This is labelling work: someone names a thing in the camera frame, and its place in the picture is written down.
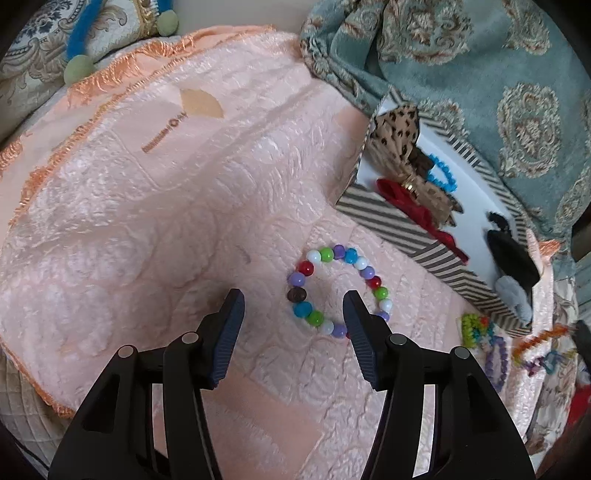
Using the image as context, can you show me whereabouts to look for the rainbow chain bracelet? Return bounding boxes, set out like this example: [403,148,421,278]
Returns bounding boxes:
[512,323,578,377]

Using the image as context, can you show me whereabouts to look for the purple bead bracelet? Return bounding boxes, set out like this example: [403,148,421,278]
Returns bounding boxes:
[483,335,510,393]

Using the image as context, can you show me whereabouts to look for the green multicolor loom bracelet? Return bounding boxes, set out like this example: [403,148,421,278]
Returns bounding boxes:
[461,313,495,349]

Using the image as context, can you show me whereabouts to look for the red satin hair bow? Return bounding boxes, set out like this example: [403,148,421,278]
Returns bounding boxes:
[377,178,469,265]

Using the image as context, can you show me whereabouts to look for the multicolor round bead bracelet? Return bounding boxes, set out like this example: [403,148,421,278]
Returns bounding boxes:
[285,244,395,339]

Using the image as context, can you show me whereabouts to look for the leopard print hair bow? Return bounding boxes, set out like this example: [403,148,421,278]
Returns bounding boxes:
[367,104,464,228]

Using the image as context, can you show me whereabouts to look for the striped white jewelry box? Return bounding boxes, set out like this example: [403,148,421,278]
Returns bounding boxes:
[335,89,540,337]

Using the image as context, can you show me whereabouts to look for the floral cream bedsheet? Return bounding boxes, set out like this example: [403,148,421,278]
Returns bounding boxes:
[525,236,588,461]

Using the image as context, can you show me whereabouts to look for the light blue fluffy scrunchie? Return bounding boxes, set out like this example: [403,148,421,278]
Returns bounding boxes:
[495,275,533,326]

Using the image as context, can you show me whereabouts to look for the black velvet hair clip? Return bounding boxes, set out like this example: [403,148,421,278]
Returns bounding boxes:
[486,230,540,290]

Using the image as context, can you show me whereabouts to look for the black scrunchie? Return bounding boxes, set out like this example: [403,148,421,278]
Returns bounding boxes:
[487,212,512,237]

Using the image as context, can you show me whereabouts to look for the pink quilted bedspread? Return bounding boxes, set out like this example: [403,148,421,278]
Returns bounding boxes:
[0,25,562,480]

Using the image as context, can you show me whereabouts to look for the teal damask blanket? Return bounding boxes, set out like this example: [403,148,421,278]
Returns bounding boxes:
[301,0,590,238]

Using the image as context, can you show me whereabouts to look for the ornate cream pillow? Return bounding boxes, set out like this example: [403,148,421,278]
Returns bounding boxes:
[1,1,86,139]

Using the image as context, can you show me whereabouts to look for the blue green plush toy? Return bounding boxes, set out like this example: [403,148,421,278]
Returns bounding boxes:
[63,0,179,86]

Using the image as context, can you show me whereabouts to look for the blue bead bracelet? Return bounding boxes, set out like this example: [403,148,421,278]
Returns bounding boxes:
[424,154,459,194]

